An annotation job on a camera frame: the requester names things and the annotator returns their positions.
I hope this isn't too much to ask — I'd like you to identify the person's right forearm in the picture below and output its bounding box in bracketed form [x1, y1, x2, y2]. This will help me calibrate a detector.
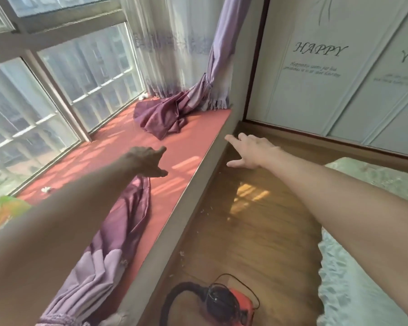
[267, 148, 408, 323]

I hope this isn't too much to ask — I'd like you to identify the black power cord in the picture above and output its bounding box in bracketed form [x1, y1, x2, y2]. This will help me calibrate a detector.
[205, 273, 261, 326]

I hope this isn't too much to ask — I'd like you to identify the person's right hand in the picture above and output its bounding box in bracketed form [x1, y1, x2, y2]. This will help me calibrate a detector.
[224, 133, 283, 169]

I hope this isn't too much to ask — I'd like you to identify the white framed window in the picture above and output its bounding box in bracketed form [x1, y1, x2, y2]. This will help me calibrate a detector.
[0, 0, 147, 214]

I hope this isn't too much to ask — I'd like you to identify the black corrugated vacuum hose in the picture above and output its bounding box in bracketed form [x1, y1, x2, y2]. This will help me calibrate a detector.
[159, 281, 211, 326]

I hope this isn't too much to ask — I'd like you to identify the white sheer curtain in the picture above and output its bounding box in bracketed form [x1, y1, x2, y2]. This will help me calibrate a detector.
[117, 0, 232, 99]

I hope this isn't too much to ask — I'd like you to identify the red vacuum cleaner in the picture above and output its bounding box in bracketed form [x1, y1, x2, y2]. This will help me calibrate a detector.
[204, 283, 257, 326]

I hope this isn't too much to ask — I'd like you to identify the white flower-print wardrobe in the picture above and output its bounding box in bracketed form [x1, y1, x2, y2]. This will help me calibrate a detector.
[241, 0, 408, 167]

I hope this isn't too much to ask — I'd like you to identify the green plastic bag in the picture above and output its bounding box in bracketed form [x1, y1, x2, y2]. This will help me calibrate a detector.
[0, 195, 33, 231]

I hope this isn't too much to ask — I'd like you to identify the person's left hand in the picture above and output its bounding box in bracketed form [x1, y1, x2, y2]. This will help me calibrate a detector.
[122, 145, 169, 179]

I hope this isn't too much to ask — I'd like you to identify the person's left forearm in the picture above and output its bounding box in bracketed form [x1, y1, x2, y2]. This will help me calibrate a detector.
[0, 156, 136, 326]

